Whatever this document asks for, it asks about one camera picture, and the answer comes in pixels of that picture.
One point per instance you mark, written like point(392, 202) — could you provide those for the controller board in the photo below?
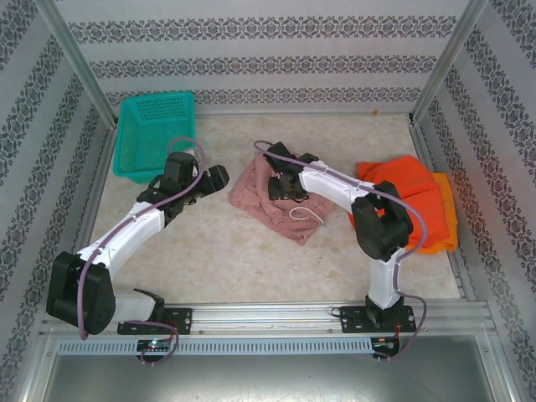
point(385, 343)
point(155, 344)

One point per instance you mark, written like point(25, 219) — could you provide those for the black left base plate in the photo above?
point(178, 320)

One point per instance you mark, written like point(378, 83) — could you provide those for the red-orange shorts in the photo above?
point(414, 180)

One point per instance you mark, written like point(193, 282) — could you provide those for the right controller board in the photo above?
point(385, 343)

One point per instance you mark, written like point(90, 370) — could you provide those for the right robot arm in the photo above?
point(331, 186)

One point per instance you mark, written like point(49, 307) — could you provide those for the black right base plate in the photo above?
point(352, 320)

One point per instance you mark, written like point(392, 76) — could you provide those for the left controller board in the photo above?
point(155, 344)

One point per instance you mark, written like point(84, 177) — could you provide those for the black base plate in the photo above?
point(178, 320)
point(352, 320)

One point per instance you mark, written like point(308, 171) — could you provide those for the light orange shorts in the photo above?
point(446, 209)

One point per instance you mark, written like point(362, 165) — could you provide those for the teal plastic basket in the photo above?
point(142, 138)

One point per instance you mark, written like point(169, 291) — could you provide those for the pink shorts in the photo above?
point(289, 226)

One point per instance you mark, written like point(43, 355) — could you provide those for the aluminium mounting rail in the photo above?
point(259, 318)

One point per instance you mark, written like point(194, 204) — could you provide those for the aluminium frame post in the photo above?
point(75, 58)
point(450, 58)

